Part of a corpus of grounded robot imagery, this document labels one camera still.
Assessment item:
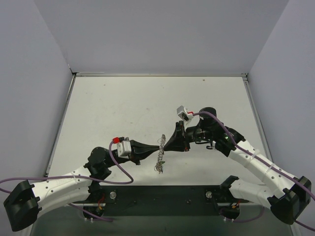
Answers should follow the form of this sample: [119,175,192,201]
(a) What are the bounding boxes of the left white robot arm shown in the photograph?
[3,138,159,232]

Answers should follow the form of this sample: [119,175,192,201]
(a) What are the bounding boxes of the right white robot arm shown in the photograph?
[164,106,315,225]

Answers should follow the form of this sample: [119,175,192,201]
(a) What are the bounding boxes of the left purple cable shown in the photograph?
[0,141,135,195]

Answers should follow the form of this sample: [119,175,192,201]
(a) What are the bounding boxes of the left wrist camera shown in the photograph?
[113,137,132,156]

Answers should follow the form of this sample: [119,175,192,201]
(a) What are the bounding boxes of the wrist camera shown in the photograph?
[176,105,194,129]
[113,137,132,156]

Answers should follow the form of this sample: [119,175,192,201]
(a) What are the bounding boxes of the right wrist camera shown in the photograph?
[176,105,194,129]

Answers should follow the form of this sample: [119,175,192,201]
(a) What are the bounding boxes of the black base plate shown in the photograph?
[77,185,244,218]

